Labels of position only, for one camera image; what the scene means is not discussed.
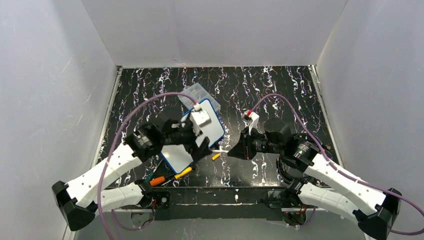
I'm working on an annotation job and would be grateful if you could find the blue-framed whiteboard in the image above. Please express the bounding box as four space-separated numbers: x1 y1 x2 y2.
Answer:
160 98 226 174

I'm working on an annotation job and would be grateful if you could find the yellow marker cap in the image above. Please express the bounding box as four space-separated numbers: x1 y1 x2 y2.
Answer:
212 153 221 161

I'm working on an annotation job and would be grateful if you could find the white marker pen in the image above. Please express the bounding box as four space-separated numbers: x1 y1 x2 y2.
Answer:
212 149 229 154

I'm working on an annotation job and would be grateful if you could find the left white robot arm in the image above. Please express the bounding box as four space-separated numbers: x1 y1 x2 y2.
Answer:
51 116 212 231

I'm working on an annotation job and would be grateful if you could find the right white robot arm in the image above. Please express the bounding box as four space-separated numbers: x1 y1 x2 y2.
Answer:
228 118 400 240

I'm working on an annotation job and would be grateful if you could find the clear plastic organizer box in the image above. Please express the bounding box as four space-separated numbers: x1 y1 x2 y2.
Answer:
178 83 221 112

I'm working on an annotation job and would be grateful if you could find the yellow-handled screwdriver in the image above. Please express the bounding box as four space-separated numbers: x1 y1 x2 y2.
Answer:
162 166 193 186

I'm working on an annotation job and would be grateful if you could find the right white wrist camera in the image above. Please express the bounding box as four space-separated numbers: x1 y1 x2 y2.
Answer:
242 110 260 135

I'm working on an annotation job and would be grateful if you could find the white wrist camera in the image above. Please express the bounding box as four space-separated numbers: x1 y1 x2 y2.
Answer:
187 103 212 136
242 110 260 135

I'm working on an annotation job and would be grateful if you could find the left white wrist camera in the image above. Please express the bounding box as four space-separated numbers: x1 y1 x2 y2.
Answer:
187 103 212 136

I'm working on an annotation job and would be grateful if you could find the orange-handled screwdriver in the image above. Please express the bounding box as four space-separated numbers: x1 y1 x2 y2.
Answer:
149 174 179 187

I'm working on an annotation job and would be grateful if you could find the black coiled cable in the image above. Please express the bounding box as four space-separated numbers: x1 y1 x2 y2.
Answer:
275 155 309 186

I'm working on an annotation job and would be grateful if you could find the green-handled screwdriver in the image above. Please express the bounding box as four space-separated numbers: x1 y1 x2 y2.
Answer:
145 159 163 182

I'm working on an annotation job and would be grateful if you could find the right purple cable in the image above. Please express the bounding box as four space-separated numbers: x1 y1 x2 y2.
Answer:
246 93 424 237

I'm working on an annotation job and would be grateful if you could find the purple cable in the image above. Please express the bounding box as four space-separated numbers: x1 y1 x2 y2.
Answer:
96 92 201 240
246 93 424 237

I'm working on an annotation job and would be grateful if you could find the aluminium frame rail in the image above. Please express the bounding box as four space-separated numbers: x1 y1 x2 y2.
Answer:
62 187 377 240

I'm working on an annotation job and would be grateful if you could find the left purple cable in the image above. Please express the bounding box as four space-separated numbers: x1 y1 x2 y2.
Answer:
96 92 201 240

